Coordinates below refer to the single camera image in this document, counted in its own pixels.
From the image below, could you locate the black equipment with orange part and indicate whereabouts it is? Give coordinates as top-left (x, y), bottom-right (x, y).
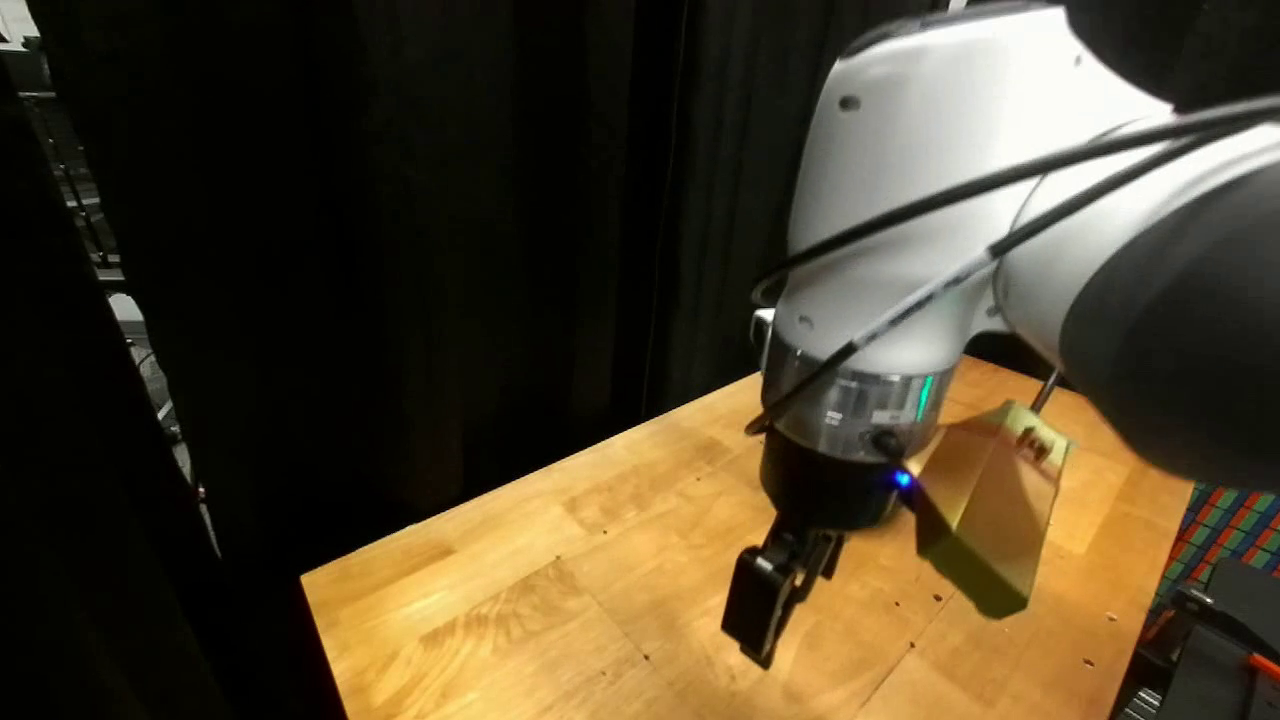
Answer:
top-left (1110, 555), bottom-right (1280, 720)

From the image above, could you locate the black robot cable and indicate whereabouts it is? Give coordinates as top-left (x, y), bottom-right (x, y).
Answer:
top-left (747, 93), bottom-right (1280, 313)
top-left (738, 126), bottom-right (1253, 441)

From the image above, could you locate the colourful checked cloth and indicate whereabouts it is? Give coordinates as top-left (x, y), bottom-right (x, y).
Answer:
top-left (1157, 485), bottom-right (1280, 601)

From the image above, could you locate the black curtain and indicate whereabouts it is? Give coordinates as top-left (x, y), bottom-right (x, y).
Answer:
top-left (0, 0), bottom-right (1280, 720)

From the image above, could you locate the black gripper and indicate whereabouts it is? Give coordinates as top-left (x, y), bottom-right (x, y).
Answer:
top-left (715, 422), bottom-right (920, 673)

